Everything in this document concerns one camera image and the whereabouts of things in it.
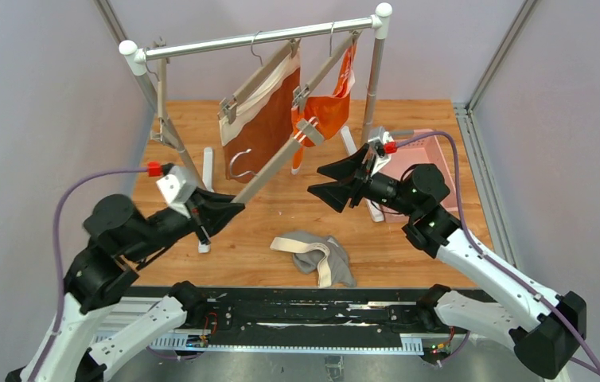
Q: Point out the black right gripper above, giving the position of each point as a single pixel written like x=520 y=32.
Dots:
x=360 y=179

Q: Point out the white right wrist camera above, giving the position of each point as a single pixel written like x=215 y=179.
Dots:
x=378 y=138

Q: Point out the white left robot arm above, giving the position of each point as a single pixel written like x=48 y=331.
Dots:
x=100 y=275

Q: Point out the empty beige clip hanger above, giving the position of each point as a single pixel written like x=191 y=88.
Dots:
x=160 y=135

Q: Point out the pink plastic basket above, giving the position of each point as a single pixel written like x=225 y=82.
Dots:
x=427 y=150

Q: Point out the grey underwear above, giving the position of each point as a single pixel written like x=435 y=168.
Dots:
x=321 y=254

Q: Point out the beige hanger of brown underwear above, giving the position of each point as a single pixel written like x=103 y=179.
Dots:
x=228 y=105

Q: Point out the beige hanger of grey underwear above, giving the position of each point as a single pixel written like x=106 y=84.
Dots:
x=308 y=132

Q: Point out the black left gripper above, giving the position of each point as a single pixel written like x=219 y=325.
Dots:
x=197 y=213

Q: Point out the metal clothes rack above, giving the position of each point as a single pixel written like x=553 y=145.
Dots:
x=149 y=65

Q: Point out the beige hanger of orange underwear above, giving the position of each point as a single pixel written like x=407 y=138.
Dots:
x=303 y=92

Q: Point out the orange underwear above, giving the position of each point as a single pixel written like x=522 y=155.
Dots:
x=332 y=111

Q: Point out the brown underwear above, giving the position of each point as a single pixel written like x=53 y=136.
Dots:
x=262 y=122

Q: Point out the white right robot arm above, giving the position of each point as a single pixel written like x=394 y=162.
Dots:
x=542 y=327

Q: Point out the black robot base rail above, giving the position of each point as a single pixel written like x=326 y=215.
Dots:
x=300 y=320

